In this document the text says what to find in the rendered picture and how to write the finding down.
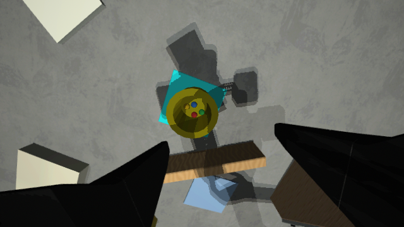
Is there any wooden plank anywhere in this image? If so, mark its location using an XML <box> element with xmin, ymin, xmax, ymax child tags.
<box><xmin>164</xmin><ymin>142</ymin><xmax>266</xmax><ymax>183</ymax></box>

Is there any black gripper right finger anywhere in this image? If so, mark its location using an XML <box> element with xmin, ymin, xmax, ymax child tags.
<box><xmin>275</xmin><ymin>123</ymin><xmax>404</xmax><ymax>227</ymax></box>

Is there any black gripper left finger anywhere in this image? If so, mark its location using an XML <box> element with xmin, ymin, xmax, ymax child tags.
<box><xmin>0</xmin><ymin>141</ymin><xmax>170</xmax><ymax>227</ymax></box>

